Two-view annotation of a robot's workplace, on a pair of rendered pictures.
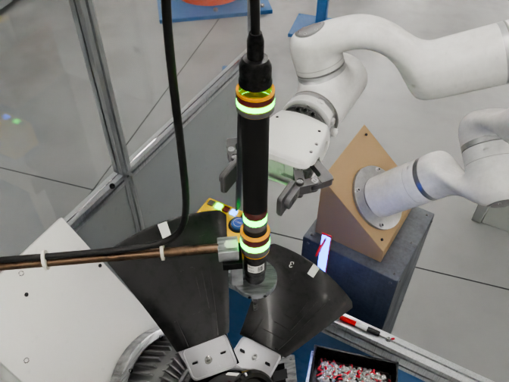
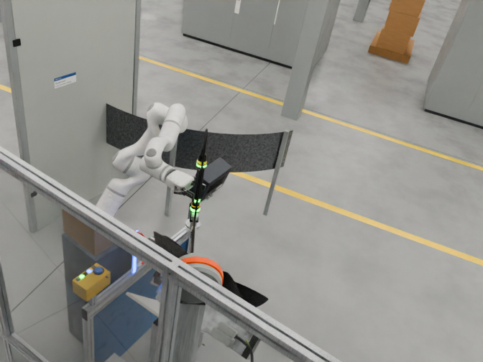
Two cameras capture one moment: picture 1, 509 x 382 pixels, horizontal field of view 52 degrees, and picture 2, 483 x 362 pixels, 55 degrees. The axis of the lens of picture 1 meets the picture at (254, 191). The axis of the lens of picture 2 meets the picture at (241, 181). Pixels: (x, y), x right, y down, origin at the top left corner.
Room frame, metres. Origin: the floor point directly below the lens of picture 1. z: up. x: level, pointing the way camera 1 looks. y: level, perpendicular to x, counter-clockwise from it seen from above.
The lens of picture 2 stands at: (0.39, 1.67, 2.93)
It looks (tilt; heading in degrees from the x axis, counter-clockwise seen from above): 35 degrees down; 267
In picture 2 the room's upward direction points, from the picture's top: 12 degrees clockwise
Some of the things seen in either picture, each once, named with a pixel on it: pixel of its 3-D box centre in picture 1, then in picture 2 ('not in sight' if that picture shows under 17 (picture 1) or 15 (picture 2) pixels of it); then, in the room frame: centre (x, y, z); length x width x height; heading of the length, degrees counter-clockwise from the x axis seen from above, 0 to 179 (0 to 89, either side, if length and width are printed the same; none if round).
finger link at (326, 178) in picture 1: (308, 168); not in sight; (0.53, -0.07, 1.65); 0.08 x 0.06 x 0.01; 53
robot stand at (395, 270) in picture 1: (350, 307); not in sight; (1.04, -0.35, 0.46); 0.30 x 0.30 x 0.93; 57
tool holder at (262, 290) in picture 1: (248, 262); (193, 218); (0.48, 0.01, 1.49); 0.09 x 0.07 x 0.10; 96
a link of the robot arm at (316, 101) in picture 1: (310, 120); (168, 174); (0.63, -0.08, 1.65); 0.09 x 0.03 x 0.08; 61
